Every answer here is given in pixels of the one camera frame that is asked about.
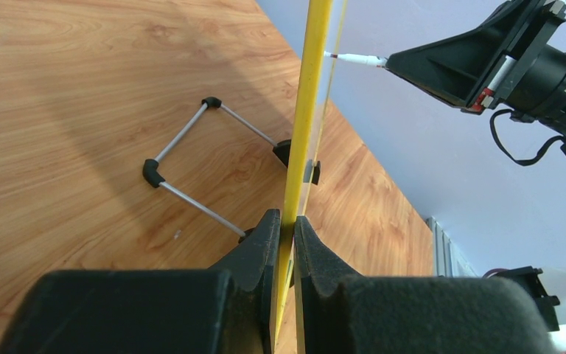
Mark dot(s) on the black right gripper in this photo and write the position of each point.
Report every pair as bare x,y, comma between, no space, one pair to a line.
506,58

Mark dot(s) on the white purple whiteboard marker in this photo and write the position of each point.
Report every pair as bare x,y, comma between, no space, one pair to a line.
365,60

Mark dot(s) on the grey aluminium frame post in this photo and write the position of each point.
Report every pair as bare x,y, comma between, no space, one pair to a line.
448,260

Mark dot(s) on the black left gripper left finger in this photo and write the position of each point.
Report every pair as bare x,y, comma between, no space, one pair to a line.
225,308

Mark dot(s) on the yellow-framed whiteboard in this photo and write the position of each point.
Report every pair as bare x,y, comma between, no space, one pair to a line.
322,34

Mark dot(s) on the black whiteboard foot clip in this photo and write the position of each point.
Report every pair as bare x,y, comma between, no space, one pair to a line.
314,172

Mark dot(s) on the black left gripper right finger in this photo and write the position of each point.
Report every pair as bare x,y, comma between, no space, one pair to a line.
340,310

